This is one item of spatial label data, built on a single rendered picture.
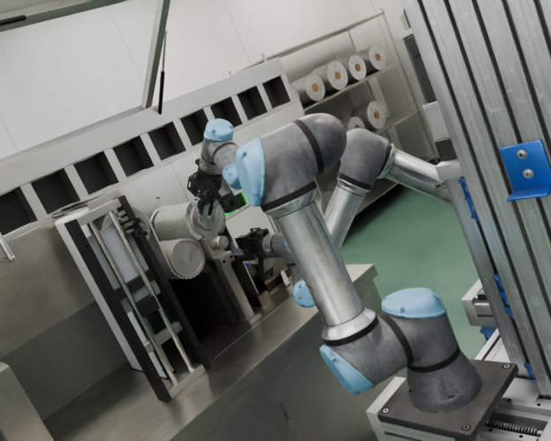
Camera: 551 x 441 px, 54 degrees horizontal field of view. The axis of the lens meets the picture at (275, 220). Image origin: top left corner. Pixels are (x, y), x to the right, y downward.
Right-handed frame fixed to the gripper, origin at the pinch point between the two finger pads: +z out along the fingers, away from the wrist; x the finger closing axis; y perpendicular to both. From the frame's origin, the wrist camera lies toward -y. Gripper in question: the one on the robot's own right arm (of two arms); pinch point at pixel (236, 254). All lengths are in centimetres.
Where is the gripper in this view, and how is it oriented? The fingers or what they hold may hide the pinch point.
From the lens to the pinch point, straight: 182.4
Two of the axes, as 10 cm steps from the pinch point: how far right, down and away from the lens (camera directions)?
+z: -6.2, 0.9, 7.8
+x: -6.8, 4.4, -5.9
